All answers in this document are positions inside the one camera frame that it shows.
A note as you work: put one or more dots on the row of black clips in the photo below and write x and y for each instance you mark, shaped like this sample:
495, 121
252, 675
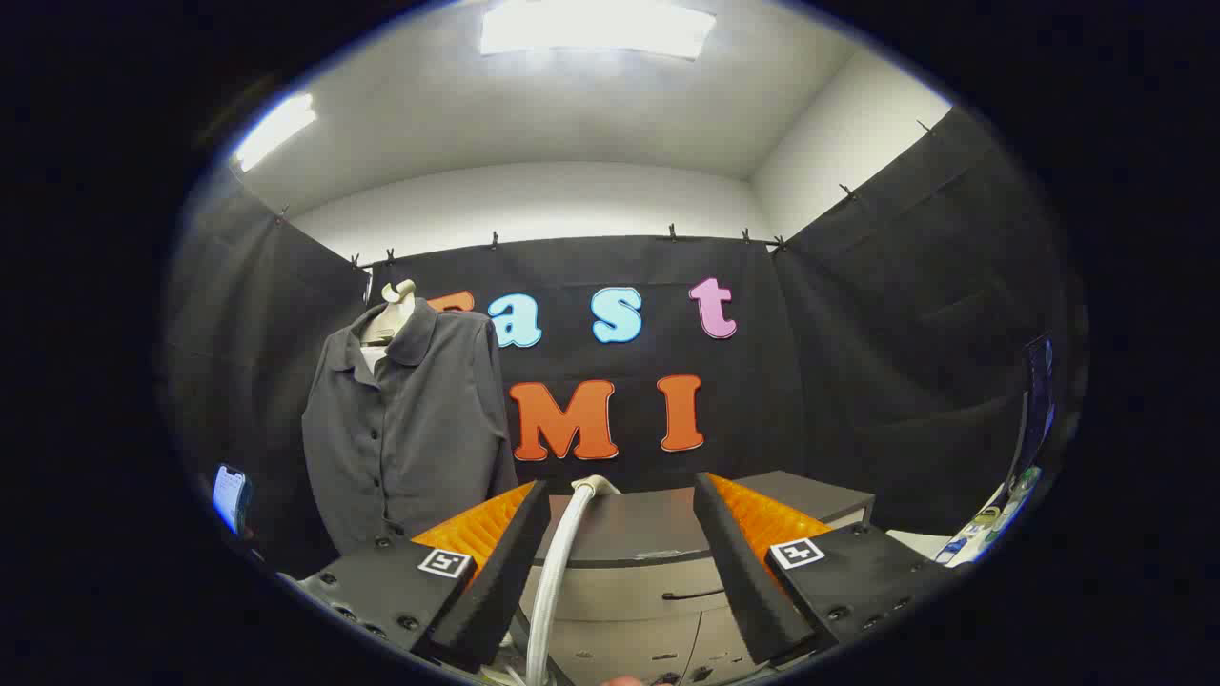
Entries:
672, 232

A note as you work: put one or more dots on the narrow ceiling light panel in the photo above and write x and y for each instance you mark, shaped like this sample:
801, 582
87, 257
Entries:
274, 129

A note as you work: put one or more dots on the cream clothes hanger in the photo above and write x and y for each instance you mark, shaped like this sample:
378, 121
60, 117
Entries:
396, 310

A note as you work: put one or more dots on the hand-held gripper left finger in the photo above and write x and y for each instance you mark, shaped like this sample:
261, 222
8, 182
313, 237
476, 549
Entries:
496, 572

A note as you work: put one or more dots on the white blue-labelled device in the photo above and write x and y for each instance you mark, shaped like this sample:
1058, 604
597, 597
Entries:
986, 524

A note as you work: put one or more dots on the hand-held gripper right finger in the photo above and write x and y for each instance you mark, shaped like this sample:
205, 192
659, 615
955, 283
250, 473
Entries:
743, 572

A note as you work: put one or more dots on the lit phone screen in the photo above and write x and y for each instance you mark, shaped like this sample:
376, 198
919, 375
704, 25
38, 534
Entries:
230, 495

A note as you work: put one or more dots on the grey drawer cabinet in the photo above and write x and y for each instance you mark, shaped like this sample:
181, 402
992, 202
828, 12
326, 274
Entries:
639, 529

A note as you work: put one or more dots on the white garment steamer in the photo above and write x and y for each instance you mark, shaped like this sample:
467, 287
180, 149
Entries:
553, 572

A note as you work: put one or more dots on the dark grey button shirt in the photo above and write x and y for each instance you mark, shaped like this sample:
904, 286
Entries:
419, 429

